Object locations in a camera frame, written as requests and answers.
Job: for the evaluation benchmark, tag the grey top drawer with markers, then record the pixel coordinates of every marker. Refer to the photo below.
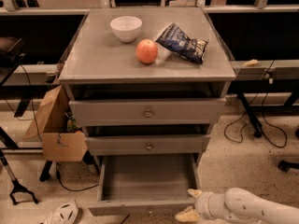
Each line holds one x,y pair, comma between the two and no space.
147,112

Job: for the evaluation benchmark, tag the grey middle drawer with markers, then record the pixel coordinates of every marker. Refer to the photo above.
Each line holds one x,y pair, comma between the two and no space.
147,144

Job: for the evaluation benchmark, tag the black chair base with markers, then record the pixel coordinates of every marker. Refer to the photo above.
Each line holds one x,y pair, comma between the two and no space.
286,166

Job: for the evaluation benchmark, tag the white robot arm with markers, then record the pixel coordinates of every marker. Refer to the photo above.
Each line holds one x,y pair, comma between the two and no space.
237,206

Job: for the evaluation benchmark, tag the black tripod stand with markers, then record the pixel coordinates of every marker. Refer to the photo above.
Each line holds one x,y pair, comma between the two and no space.
17,187

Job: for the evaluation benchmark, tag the grey bottom drawer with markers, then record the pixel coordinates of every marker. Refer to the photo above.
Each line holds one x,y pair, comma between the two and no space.
145,184

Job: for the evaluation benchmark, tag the grey wooden drawer cabinet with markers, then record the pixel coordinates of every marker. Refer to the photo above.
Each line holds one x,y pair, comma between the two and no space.
101,67

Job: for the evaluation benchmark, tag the white sneaker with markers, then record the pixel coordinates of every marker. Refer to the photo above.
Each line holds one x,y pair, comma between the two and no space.
67,213

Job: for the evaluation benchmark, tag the grey drawer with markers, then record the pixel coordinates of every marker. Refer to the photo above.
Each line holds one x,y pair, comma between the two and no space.
145,184
147,144
147,112

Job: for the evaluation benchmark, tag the green item in box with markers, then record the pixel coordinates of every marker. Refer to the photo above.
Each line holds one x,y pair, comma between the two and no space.
71,125

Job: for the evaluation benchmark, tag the white ceramic bowl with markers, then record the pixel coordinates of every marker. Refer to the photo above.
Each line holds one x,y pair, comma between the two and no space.
126,28

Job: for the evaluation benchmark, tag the blue chip bag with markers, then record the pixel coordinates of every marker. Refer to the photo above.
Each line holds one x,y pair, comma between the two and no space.
177,41

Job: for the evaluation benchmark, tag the red apple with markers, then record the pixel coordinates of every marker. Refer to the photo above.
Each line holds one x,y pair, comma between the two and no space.
146,51

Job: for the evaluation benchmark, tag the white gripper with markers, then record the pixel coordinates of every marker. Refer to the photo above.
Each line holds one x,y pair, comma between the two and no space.
203,205

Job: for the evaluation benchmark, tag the open cardboard box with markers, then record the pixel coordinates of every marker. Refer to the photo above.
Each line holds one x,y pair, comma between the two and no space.
50,127

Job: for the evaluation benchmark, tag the black table leg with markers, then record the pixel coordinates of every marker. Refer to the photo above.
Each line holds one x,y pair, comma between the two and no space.
256,124

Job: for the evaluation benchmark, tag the yellow foam scrap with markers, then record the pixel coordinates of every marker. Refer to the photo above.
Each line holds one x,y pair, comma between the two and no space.
250,63

